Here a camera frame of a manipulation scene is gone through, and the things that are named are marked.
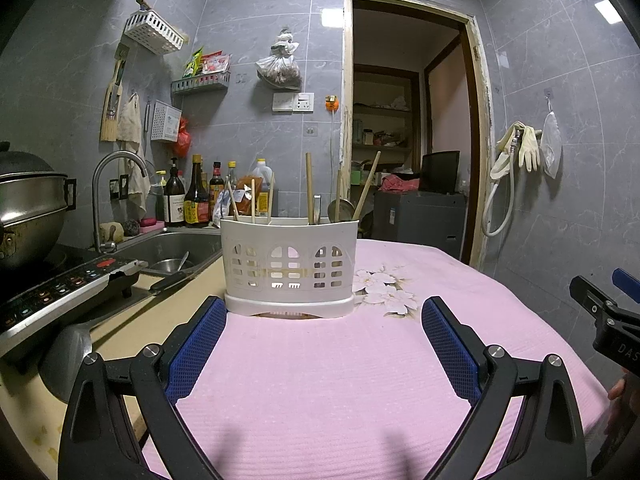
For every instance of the dark sauce bottle white label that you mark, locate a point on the dark sauce bottle white label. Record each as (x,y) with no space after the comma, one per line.
(174,200)

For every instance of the blue white packet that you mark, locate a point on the blue white packet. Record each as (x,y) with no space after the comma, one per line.
(220,210)

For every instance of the red plastic bag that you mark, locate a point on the red plastic bag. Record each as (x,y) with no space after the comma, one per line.
(183,140)

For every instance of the hanging translucent plastic bag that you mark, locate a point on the hanging translucent plastic bag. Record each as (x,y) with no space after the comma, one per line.
(550,145)

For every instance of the cream rubber gloves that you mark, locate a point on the cream rubber gloves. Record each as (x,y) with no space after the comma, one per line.
(529,147)

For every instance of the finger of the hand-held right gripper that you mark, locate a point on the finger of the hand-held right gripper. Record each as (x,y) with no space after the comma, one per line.
(627,282)
(590,296)

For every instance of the wooden shelf unit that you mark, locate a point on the wooden shelf unit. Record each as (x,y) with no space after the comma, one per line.
(382,115)

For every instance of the metal spoon in sink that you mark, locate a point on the metal spoon in sink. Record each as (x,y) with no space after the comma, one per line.
(183,259)

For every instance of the hanging metal utensil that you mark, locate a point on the hanging metal utensil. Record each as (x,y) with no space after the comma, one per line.
(147,122)

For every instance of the orange snack bag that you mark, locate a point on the orange snack bag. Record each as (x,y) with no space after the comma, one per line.
(244,195)

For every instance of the steel bowl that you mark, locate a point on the steel bowl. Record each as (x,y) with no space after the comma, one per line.
(166,264)

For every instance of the white wall switch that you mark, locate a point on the white wall switch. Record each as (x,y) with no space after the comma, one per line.
(283,102)

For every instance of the person's right hand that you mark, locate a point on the person's right hand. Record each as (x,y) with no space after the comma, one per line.
(618,389)

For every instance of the white plastic utensil basket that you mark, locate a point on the white plastic utensil basket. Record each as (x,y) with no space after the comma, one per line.
(290,232)

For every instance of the dark wall outlet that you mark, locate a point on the dark wall outlet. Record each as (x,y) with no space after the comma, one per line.
(120,187)

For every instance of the steel cooking pot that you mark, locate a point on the steel cooking pot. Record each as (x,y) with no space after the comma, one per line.
(27,205)

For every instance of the grey wall shelf rack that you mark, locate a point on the grey wall shelf rack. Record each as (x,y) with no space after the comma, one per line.
(200,83)

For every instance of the silver fork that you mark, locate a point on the silver fork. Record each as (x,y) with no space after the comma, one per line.
(318,210)

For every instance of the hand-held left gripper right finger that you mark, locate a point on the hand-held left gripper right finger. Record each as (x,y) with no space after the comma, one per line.
(450,355)

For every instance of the dark scrub ball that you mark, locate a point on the dark scrub ball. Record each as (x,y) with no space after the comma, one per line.
(132,228)

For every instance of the white wall socket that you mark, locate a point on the white wall socket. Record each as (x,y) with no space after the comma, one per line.
(304,101)

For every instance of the white hanging mesh basket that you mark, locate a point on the white hanging mesh basket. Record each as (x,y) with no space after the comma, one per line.
(166,121)

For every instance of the hanging clear plastic bag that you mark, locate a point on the hanging clear plastic bag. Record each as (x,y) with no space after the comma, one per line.
(279,67)

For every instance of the yellow pump soap bottle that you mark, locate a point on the yellow pump soap bottle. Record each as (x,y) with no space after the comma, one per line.
(160,197)

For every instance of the small dark sauce bottle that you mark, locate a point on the small dark sauce bottle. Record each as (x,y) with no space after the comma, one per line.
(216,182)

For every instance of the yellow cap bottle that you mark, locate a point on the yellow cap bottle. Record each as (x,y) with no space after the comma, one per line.
(231,172)

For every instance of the wooden door frame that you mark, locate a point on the wooden door frame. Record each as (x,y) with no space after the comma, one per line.
(346,110)

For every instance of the orange wall ornament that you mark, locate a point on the orange wall ornament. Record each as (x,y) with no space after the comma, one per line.
(332,102)

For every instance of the metal spatula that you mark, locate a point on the metal spatula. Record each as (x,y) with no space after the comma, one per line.
(62,365)

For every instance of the dark sauce bottle yellow label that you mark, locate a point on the dark sauce bottle yellow label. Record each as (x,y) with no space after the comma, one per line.
(196,200)

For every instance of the hanging beige cloth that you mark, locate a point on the hanging beige cloth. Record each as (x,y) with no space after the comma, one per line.
(131,120)

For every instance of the round bowl metal spoon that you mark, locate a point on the round bowl metal spoon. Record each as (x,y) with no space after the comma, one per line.
(345,211)

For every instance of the steel kitchen faucet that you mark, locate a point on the steel kitchen faucet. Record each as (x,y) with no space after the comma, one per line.
(100,185)

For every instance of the steel sink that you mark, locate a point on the steel sink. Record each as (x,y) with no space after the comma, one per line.
(175,245)

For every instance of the clear oil jug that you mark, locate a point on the clear oil jug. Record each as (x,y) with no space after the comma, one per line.
(261,175)

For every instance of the green plastic box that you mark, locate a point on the green plastic box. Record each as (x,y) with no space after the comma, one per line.
(357,177)

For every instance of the hanging bamboo brush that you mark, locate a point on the hanging bamboo brush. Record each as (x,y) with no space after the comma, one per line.
(111,120)

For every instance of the pink sponge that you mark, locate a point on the pink sponge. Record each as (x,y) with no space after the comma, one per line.
(152,225)

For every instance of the red snack packet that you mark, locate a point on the red snack packet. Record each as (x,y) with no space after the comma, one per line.
(216,62)

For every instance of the black monitor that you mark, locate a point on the black monitor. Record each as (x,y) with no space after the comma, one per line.
(440,172)

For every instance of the pink flower print tablecloth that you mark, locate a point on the pink flower print tablecloth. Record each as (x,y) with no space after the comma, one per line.
(320,390)

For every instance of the green yellow snack packet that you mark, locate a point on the green yellow snack packet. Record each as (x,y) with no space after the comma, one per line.
(192,64)

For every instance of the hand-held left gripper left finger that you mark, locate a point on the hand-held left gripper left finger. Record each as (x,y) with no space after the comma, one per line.
(197,355)

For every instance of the black induction cooker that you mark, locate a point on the black induction cooker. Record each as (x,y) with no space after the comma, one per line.
(60,290)

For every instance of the dark grey cabinet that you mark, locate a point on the dark grey cabinet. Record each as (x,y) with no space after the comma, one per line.
(420,220)

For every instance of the red cloth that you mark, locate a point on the red cloth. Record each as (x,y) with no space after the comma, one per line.
(400,182)

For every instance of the white slotted wall basket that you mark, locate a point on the white slotted wall basket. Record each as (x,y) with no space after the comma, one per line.
(155,32)

